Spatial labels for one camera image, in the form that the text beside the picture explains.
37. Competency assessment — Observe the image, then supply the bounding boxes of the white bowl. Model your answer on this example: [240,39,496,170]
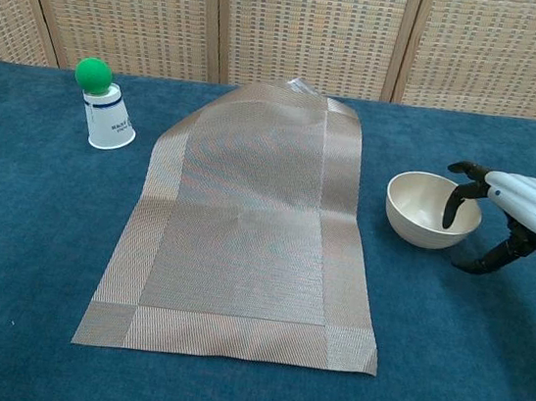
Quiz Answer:
[379,166,488,257]

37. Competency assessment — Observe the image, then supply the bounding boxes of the brown woven placemat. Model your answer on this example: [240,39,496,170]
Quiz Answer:
[70,53,415,385]

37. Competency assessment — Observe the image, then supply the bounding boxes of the woven folding screen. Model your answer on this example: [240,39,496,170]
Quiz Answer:
[0,0,536,141]

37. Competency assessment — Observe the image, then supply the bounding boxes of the white paper cup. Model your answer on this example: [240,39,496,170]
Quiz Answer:
[75,79,143,154]

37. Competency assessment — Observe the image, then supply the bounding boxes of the green ball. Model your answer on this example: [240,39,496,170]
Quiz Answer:
[72,55,116,97]

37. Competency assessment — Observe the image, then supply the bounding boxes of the blue table cloth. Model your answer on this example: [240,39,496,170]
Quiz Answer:
[0,49,536,401]

